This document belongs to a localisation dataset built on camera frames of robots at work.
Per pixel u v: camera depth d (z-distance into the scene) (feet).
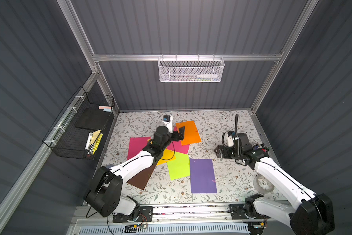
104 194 1.41
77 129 2.41
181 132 2.43
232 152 2.29
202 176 2.94
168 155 3.24
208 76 2.92
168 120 2.32
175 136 2.43
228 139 2.47
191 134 3.58
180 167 2.96
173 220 2.37
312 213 1.28
